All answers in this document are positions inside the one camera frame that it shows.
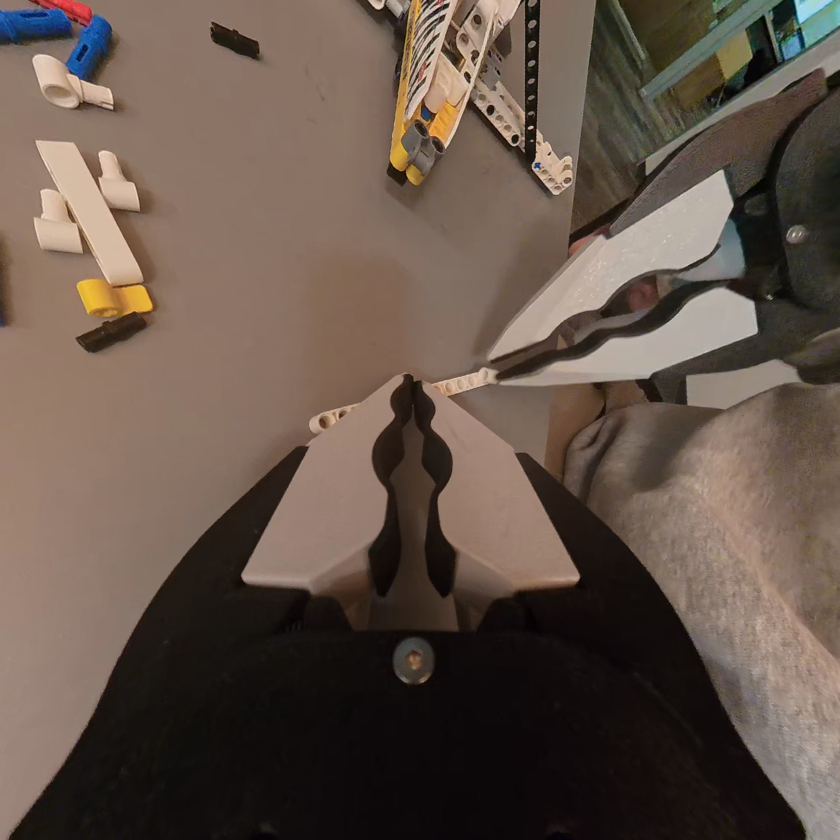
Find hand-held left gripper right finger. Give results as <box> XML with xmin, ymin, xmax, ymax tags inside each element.
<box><xmin>413</xmin><ymin>378</ymin><xmax>581</xmax><ymax>629</ymax></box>

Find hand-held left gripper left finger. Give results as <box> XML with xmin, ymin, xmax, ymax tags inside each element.
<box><xmin>241</xmin><ymin>373</ymin><xmax>416</xmax><ymax>626</ymax></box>

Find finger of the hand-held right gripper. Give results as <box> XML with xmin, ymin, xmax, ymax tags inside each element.
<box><xmin>489</xmin><ymin>169</ymin><xmax>747</xmax><ymax>366</ymax></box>
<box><xmin>494</xmin><ymin>281</ymin><xmax>760</xmax><ymax>387</ymax></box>

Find long white lego beam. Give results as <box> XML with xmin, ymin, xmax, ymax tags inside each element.
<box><xmin>308</xmin><ymin>367</ymin><xmax>501</xmax><ymax>435</ymax></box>

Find lego aircraft model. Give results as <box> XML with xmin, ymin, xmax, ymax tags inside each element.
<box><xmin>364</xmin><ymin>0</ymin><xmax>574</xmax><ymax>196</ymax></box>

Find black lego pin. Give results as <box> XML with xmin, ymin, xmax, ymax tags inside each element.
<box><xmin>75</xmin><ymin>311</ymin><xmax>148</xmax><ymax>354</ymax></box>
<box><xmin>210</xmin><ymin>21</ymin><xmax>261</xmax><ymax>60</ymax></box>

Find yellow lego connector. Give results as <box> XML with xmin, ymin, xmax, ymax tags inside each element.
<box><xmin>76</xmin><ymin>278</ymin><xmax>154</xmax><ymax>320</ymax></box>

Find white lego connector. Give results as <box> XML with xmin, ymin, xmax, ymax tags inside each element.
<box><xmin>32</xmin><ymin>54</ymin><xmax>115</xmax><ymax>110</ymax></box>
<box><xmin>33</xmin><ymin>188</ymin><xmax>85</xmax><ymax>254</ymax></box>
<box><xmin>98</xmin><ymin>150</ymin><xmax>142</xmax><ymax>213</ymax></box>

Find blue lego connector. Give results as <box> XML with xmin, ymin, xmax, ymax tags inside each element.
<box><xmin>0</xmin><ymin>10</ymin><xmax>72</xmax><ymax>45</ymax></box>
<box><xmin>66</xmin><ymin>16</ymin><xmax>114</xmax><ymax>77</ymax></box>

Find red lego axle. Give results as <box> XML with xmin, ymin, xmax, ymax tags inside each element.
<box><xmin>29</xmin><ymin>0</ymin><xmax>93</xmax><ymax>25</ymax></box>

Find person's tan trousers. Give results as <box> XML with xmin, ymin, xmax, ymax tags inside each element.
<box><xmin>546</xmin><ymin>384</ymin><xmax>606</xmax><ymax>483</ymax></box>

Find wooden cabinet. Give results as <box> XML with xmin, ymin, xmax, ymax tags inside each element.
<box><xmin>617</xmin><ymin>0</ymin><xmax>840</xmax><ymax>120</ymax></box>

